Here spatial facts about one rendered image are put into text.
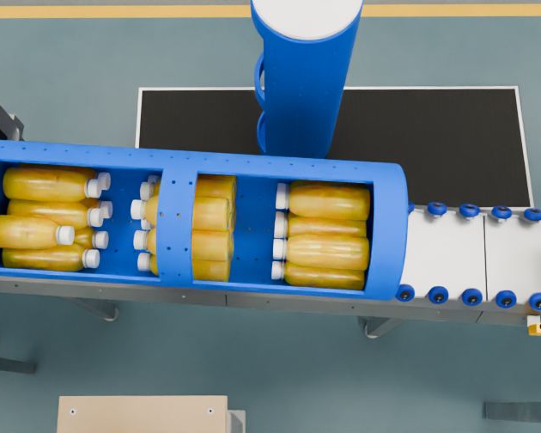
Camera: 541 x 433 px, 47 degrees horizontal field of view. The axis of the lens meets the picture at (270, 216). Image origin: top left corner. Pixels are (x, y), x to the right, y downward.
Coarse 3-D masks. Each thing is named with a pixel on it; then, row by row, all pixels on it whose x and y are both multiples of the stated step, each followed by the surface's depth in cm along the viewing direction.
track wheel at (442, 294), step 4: (432, 288) 138; (436, 288) 137; (440, 288) 137; (444, 288) 137; (432, 292) 137; (436, 292) 137; (440, 292) 137; (444, 292) 137; (432, 296) 138; (436, 296) 138; (440, 296) 137; (444, 296) 137; (448, 296) 137; (432, 300) 138; (436, 300) 138; (440, 300) 138; (444, 300) 138
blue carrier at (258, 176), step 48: (0, 144) 124; (48, 144) 126; (0, 192) 137; (192, 192) 117; (240, 192) 141; (384, 192) 117; (240, 240) 142; (384, 240) 115; (192, 288) 127; (240, 288) 124; (288, 288) 123; (384, 288) 120
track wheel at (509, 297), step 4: (500, 292) 137; (504, 292) 137; (508, 292) 136; (512, 292) 137; (496, 296) 138; (500, 296) 137; (504, 296) 136; (508, 296) 136; (512, 296) 136; (496, 300) 138; (500, 300) 137; (504, 300) 137; (508, 300) 137; (512, 300) 137; (516, 300) 137; (500, 304) 138; (504, 304) 138; (508, 304) 138; (512, 304) 138
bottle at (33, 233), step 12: (0, 216) 126; (12, 216) 127; (24, 216) 127; (36, 216) 128; (0, 228) 125; (12, 228) 125; (24, 228) 125; (36, 228) 125; (48, 228) 125; (60, 228) 127; (0, 240) 125; (12, 240) 125; (24, 240) 125; (36, 240) 125; (48, 240) 125
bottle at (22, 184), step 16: (16, 176) 128; (32, 176) 128; (48, 176) 128; (64, 176) 128; (80, 176) 129; (16, 192) 128; (32, 192) 128; (48, 192) 128; (64, 192) 128; (80, 192) 128
